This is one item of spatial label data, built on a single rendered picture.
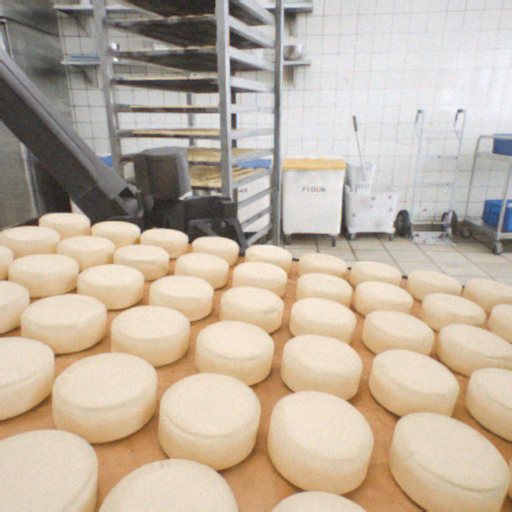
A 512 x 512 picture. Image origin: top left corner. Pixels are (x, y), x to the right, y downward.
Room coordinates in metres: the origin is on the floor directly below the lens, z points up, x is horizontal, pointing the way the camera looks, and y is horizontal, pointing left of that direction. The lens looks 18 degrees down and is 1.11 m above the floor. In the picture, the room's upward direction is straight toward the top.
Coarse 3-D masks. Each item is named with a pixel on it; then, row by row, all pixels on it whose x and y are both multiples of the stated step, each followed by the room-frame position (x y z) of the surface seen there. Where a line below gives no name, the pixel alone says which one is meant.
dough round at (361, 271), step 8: (360, 264) 0.42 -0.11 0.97; (368, 264) 0.42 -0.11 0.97; (376, 264) 0.42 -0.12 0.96; (384, 264) 0.43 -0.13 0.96; (352, 272) 0.41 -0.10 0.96; (360, 272) 0.40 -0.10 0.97; (368, 272) 0.39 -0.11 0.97; (376, 272) 0.40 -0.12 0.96; (384, 272) 0.40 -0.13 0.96; (392, 272) 0.40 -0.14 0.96; (352, 280) 0.40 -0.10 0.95; (360, 280) 0.39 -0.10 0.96; (368, 280) 0.39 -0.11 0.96; (376, 280) 0.38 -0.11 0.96; (384, 280) 0.38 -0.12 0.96; (392, 280) 0.39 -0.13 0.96
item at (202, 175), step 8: (192, 168) 2.04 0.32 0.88; (200, 168) 2.08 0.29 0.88; (208, 168) 2.05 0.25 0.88; (216, 168) 2.04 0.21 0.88; (232, 168) 2.05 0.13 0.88; (240, 168) 2.08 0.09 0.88; (248, 168) 2.05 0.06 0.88; (256, 168) 2.04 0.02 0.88; (264, 168) 2.05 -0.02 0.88; (192, 176) 1.77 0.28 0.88; (200, 176) 1.76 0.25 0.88; (208, 176) 1.76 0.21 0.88; (216, 176) 1.76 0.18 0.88; (240, 176) 1.77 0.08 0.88; (192, 184) 1.61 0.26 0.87; (200, 184) 1.56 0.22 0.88; (208, 184) 1.62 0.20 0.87; (216, 184) 1.55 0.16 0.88
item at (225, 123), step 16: (224, 0) 1.48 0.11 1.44; (224, 16) 1.48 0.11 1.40; (224, 32) 1.48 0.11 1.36; (224, 48) 1.48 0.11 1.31; (224, 64) 1.48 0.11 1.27; (224, 80) 1.48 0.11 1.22; (224, 96) 1.48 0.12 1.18; (224, 112) 1.48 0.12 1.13; (224, 128) 1.48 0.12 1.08; (224, 144) 1.48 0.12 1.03; (224, 160) 1.48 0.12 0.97; (224, 176) 1.48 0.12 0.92; (224, 192) 1.48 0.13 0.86
